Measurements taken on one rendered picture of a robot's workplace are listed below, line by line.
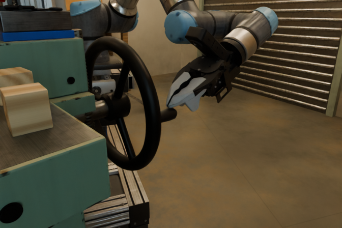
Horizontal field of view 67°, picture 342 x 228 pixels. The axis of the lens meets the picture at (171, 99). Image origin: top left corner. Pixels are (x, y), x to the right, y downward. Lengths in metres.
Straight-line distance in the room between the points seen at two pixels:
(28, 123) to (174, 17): 0.43
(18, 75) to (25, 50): 0.09
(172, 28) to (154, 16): 3.76
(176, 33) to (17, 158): 0.46
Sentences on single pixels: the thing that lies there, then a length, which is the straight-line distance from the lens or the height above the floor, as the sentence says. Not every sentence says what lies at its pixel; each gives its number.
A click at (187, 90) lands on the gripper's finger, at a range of 0.50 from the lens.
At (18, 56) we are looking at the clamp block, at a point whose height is 0.94.
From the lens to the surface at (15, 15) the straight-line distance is 0.43.
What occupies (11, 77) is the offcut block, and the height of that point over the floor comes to 0.93.
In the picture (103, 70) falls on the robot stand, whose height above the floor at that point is 0.79.
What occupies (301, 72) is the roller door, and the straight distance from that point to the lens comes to 3.21.
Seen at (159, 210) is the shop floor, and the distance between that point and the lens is 1.50.
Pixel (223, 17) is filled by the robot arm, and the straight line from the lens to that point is 0.69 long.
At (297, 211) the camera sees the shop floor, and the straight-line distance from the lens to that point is 1.64.
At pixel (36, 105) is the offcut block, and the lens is 0.24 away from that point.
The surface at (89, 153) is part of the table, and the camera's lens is 0.22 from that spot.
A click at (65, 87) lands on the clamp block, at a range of 0.45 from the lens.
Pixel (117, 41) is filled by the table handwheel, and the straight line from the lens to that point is 0.50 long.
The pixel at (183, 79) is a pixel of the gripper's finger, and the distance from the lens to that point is 0.53.
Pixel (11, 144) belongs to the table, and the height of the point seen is 0.90.
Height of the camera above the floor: 1.00
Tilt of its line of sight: 18 degrees down
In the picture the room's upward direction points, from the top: straight up
